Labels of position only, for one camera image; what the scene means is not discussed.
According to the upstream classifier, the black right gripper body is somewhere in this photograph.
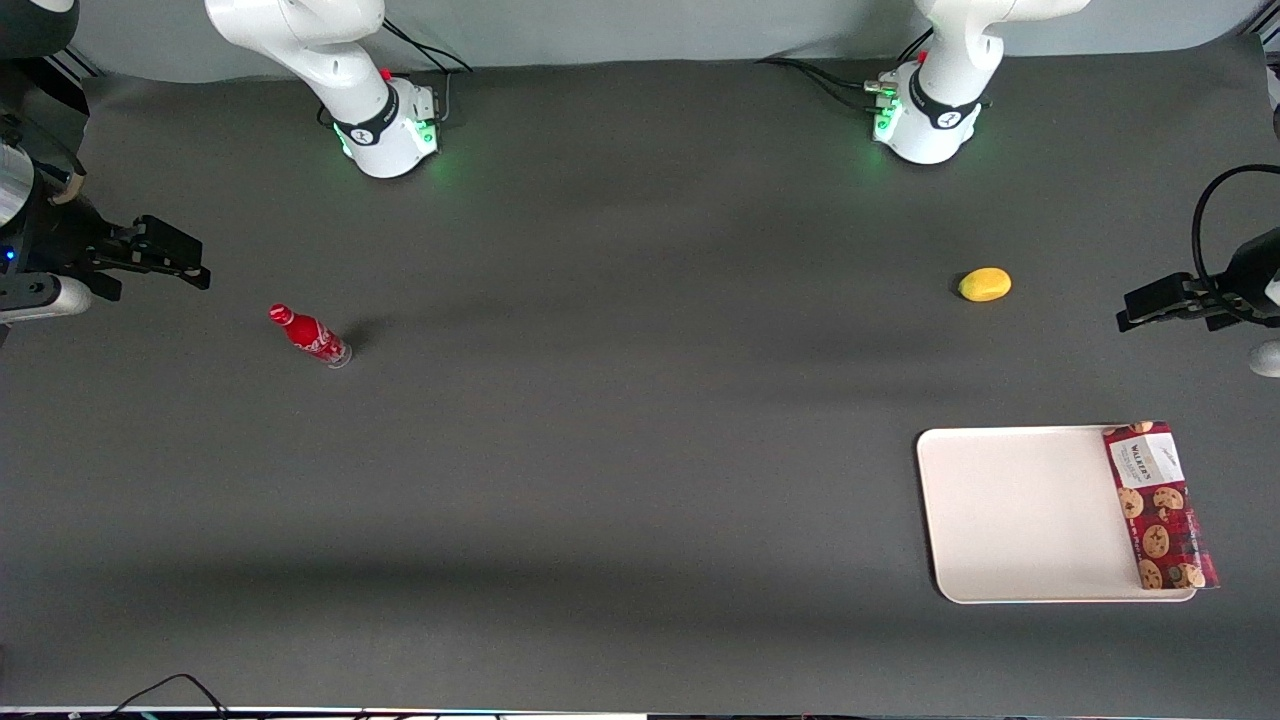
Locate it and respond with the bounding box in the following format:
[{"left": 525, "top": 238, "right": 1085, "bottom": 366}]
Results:
[{"left": 0, "top": 198, "right": 136, "bottom": 301}]

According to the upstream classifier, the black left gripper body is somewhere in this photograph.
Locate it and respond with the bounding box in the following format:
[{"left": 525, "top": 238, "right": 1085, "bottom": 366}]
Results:
[{"left": 1203, "top": 228, "right": 1280, "bottom": 331}]

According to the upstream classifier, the red cookie box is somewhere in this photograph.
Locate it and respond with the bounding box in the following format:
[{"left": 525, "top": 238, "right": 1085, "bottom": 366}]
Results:
[{"left": 1102, "top": 421, "right": 1221, "bottom": 591}]

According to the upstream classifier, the white rectangular tray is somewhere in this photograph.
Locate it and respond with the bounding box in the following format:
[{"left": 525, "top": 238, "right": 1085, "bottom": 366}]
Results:
[{"left": 916, "top": 425, "right": 1199, "bottom": 605}]

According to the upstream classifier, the red soda bottle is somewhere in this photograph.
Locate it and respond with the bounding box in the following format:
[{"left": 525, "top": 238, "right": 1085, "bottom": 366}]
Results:
[{"left": 268, "top": 303, "right": 353, "bottom": 369}]

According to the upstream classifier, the yellow lemon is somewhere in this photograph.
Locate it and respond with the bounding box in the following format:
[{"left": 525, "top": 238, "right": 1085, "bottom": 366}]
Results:
[{"left": 958, "top": 267, "right": 1013, "bottom": 303}]

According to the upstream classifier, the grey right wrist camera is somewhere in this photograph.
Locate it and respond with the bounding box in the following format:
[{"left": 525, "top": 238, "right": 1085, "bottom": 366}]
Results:
[{"left": 0, "top": 275, "right": 94, "bottom": 325}]

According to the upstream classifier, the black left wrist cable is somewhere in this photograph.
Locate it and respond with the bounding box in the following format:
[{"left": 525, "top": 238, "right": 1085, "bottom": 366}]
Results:
[{"left": 1189, "top": 164, "right": 1280, "bottom": 327}]

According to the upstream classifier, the aluminium frame profile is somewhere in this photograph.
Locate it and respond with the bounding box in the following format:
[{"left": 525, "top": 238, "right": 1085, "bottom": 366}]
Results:
[{"left": 38, "top": 45, "right": 106, "bottom": 83}]

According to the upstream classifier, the black right arm base cable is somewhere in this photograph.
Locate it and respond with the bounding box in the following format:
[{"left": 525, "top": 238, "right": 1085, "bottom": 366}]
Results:
[{"left": 380, "top": 18, "right": 474, "bottom": 123}]

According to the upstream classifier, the black arm base cable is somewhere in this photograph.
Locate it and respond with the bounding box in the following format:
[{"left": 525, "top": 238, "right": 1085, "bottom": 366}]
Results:
[
  {"left": 755, "top": 30, "right": 933, "bottom": 113},
  {"left": 380, "top": 18, "right": 474, "bottom": 123}
]

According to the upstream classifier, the black left arm base cable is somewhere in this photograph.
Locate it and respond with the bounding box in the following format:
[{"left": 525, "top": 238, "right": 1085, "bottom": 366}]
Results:
[{"left": 755, "top": 30, "right": 933, "bottom": 113}]

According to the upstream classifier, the thin black cable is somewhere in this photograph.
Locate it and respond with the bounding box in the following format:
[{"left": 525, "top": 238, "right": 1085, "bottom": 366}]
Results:
[{"left": 100, "top": 673, "right": 231, "bottom": 720}]

